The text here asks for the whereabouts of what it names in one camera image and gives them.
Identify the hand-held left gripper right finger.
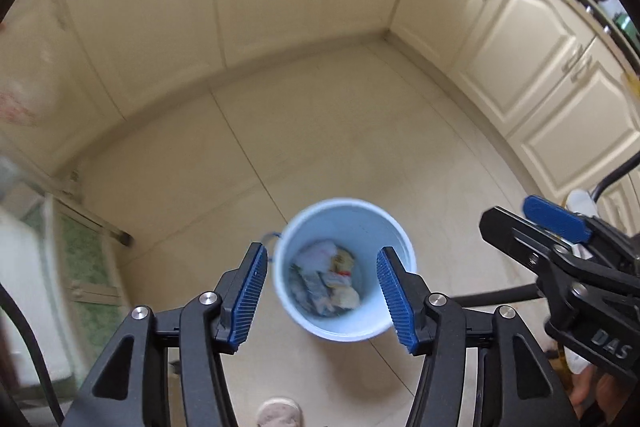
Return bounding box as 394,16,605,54
376,246,583,427

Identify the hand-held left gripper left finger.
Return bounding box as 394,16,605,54
62,242,269,427

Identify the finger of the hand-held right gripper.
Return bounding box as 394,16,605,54
522,195,640,258
479,206,596,288

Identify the white napkin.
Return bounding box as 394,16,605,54
561,188,602,373

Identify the yellow snack packet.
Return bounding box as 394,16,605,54
330,249,357,280

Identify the light blue plastic bucket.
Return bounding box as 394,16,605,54
262,198,418,342

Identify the clear plastic bag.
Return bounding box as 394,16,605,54
292,241,338,273

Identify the person's right hand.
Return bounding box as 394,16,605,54
570,364,608,420

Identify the cream crumpled wrapper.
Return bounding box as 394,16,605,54
325,282,362,314

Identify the grey crumpled packet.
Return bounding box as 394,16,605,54
290,269,326,314

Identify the round white marble table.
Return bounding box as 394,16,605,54
457,154,640,308

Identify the person's grey shoe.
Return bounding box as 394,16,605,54
256,398,303,427

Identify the green glass low cabinet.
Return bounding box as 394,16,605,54
0,157,133,388

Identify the white red-print plastic bag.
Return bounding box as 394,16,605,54
0,67,56,128

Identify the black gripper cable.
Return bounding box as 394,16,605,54
0,284,66,427

